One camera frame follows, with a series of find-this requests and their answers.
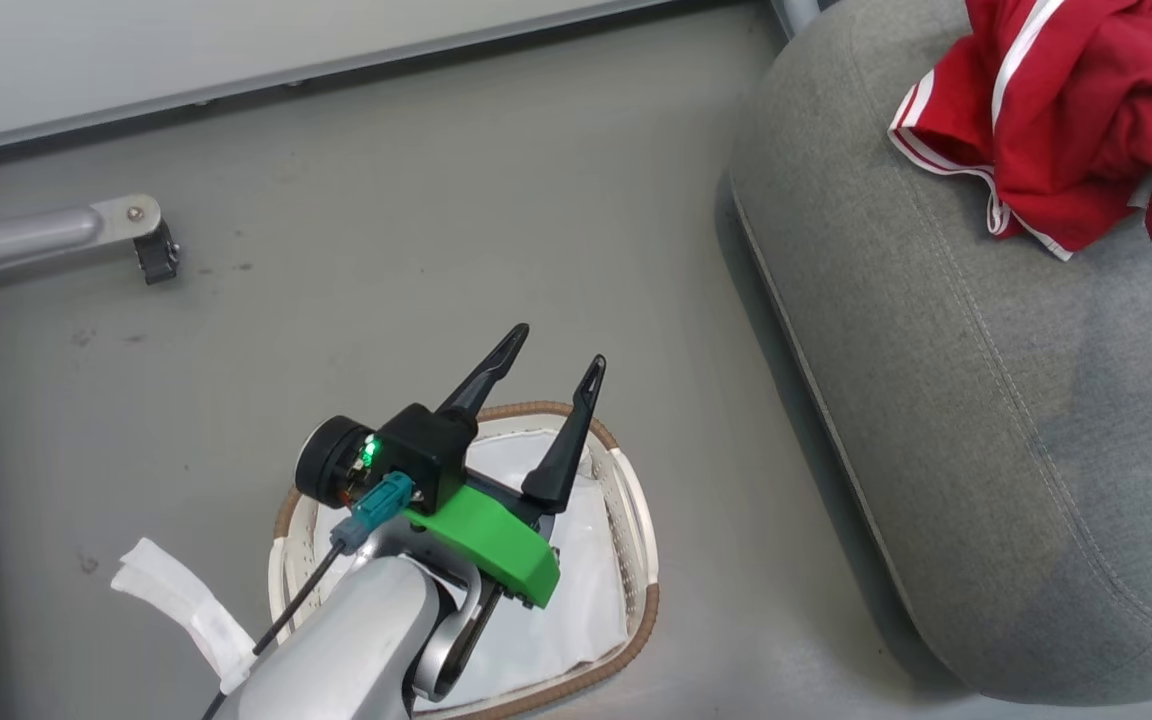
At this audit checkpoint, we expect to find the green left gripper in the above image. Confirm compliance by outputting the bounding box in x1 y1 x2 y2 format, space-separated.
374 323 608 610

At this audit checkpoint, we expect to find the grey metal partition leg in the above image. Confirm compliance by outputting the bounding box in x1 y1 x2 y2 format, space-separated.
0 193 163 283

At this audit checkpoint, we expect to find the white partition panel grey frame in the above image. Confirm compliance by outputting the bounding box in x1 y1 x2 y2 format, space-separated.
0 0 682 163

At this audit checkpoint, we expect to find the grey fabric sofa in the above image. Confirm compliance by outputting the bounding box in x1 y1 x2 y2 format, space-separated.
729 0 1152 707

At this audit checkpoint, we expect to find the red garment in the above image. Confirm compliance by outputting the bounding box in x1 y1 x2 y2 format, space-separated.
888 0 1152 262

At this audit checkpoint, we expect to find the black caster wheel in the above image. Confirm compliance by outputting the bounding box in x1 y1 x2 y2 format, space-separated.
133 221 181 286

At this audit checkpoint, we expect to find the teal cable connector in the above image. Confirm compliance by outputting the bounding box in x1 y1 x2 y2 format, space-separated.
330 472 416 554

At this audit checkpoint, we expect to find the white fabric strap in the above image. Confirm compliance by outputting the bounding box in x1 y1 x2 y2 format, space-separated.
110 537 259 697

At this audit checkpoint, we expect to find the thin black cable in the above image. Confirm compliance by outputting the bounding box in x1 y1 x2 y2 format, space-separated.
200 540 349 720

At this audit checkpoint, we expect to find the white laundry basket brown rim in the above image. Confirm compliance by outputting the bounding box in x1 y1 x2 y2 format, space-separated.
269 402 661 720

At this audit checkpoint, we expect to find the white basket liner cloth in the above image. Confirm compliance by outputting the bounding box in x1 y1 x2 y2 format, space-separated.
308 430 633 709

